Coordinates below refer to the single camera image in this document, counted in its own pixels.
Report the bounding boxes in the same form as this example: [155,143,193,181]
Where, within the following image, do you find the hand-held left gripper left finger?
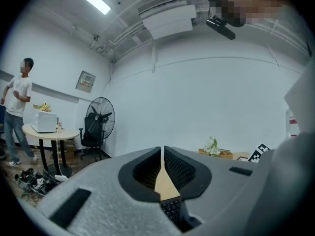
[29,146,182,236]

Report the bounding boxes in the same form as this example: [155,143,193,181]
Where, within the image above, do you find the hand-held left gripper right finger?
[164,146,270,236]

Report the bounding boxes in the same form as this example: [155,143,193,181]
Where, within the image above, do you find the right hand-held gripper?
[248,143,271,163]

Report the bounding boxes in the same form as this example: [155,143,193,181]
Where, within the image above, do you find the black keyboard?
[160,198,183,227]

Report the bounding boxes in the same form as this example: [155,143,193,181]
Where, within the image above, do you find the white flower bouquet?
[203,136,221,156]

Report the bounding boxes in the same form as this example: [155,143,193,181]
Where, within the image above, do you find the cardboard box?
[63,139,76,158]

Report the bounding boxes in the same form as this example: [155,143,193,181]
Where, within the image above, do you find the black office chair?
[78,113,106,161]

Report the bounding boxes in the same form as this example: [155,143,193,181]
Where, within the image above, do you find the pile of floor equipment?
[14,167,61,201]

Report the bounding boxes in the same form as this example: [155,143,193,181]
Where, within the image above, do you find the round beige table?
[22,123,80,178]

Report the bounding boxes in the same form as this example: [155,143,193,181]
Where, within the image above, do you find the white microwave oven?
[30,110,58,133]

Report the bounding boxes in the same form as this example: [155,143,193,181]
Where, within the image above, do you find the yellow flower bunch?
[33,103,52,113]

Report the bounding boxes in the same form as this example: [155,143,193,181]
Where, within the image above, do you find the person's face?
[200,0,286,27]

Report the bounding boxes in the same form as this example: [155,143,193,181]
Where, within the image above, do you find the white ceiling pipes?
[90,11,310,59]

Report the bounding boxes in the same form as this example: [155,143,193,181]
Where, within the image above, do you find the white air conditioner unit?
[136,0,197,40]

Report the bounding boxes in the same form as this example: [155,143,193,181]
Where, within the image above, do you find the white wall notice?
[286,109,300,139]

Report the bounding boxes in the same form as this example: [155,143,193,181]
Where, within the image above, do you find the white power cable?
[55,129,63,177]

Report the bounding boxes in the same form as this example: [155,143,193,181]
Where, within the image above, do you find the black pedestal fan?
[86,96,116,161]

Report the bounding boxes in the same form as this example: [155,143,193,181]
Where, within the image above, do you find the grey electrical wall panel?
[75,70,96,94]

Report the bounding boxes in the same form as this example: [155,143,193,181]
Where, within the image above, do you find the grey wall trunking strip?
[0,69,79,104]

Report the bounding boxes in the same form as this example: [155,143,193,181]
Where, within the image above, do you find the black head-mounted camera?
[206,15,236,40]

